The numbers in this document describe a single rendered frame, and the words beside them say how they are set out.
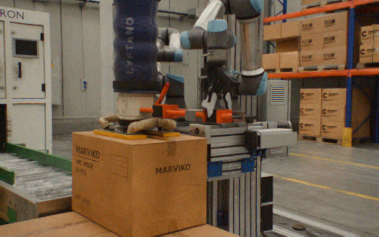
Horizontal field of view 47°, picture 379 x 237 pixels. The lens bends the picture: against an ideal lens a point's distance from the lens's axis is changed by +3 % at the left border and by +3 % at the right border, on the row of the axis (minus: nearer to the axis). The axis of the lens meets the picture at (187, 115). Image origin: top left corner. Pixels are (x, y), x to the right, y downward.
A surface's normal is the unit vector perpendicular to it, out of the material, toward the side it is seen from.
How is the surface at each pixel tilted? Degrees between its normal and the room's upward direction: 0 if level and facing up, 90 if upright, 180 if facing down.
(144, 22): 77
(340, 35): 92
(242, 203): 90
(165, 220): 90
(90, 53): 90
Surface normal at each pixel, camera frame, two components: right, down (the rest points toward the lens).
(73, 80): 0.58, 0.05
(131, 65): 0.03, -0.23
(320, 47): -0.82, 0.03
